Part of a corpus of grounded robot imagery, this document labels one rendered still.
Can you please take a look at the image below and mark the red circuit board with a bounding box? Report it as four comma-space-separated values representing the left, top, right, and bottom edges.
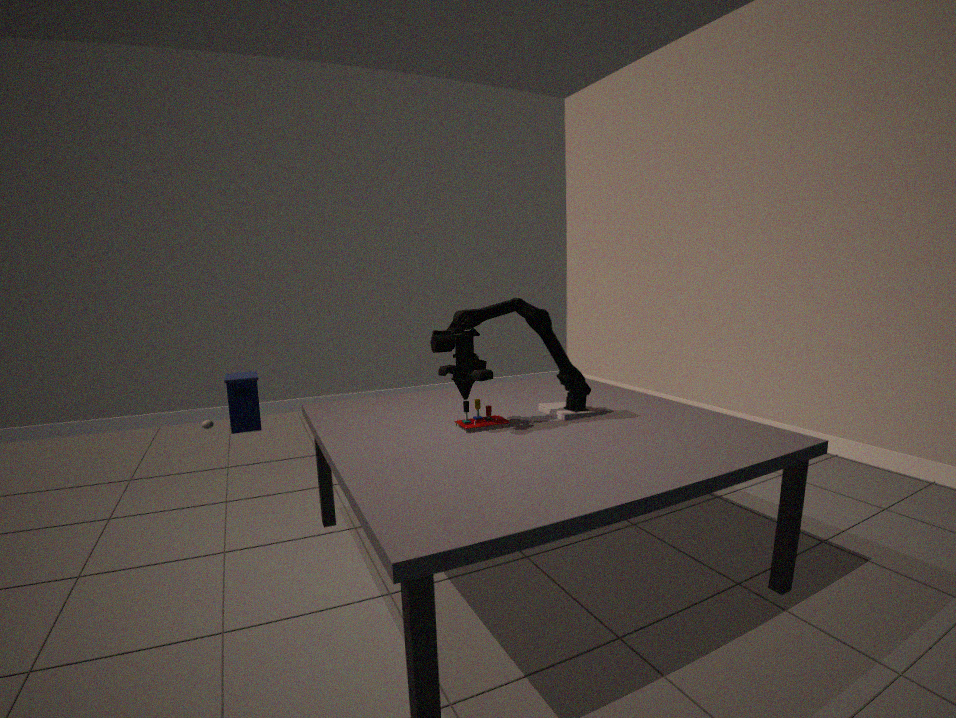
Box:
454, 399, 512, 433

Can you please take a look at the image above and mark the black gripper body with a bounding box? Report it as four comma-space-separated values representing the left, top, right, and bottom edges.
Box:
438, 351, 493, 381

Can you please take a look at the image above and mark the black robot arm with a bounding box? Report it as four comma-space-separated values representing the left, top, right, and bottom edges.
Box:
431, 298, 591, 413

